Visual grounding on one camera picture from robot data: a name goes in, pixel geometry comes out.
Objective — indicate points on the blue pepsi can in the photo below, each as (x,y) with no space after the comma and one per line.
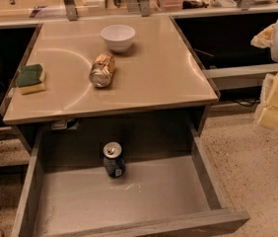
(113,159)

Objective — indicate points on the grey counter cabinet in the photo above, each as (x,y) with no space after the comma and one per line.
(156,72)

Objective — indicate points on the metal rail post left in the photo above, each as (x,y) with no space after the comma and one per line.
(71,11)

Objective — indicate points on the gold crushed soda can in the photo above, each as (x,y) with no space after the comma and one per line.
(102,70)

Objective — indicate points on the open grey wooden drawer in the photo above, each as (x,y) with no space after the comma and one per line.
(168,188)

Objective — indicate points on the green and yellow sponge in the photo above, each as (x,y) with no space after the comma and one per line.
(30,79)

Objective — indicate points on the grey side shelf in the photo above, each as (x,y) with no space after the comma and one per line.
(240,77)

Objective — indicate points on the white ceramic bowl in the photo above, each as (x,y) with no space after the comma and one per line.
(118,38)

